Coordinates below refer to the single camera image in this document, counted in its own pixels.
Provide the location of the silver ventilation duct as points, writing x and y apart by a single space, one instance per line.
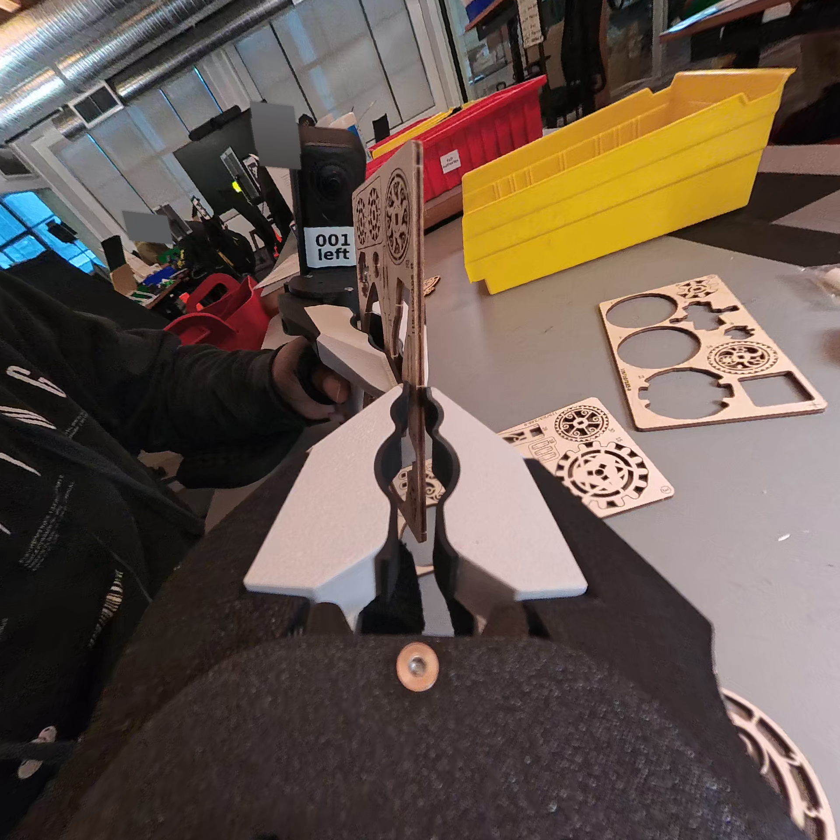
65 39
164 62

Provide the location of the mushroom-shaped wooden piece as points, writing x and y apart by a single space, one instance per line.
432 285

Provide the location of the yellow plastic bin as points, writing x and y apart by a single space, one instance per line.
623 197

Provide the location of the wooden sheet with curved cutout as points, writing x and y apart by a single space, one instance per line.
415 295

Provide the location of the black monitor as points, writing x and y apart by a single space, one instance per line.
210 164

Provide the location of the person's black printed shirt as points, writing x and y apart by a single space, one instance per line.
65 525

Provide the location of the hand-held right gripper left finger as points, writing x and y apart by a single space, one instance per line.
315 525

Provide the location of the wooden sheet with large gears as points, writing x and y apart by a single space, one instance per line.
649 489

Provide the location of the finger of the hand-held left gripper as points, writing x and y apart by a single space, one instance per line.
348 348
424 341

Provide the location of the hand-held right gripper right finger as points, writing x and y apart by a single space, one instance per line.
512 531

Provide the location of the wooden gear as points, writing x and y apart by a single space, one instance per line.
784 741

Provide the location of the wooden sheet with round holes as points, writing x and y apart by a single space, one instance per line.
722 358

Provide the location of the grey desk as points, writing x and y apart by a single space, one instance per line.
722 558

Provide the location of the person's left hand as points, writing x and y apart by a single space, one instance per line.
285 380

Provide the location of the person's left forearm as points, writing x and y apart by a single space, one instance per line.
210 387

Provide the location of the red plastic bin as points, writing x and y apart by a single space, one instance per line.
485 144

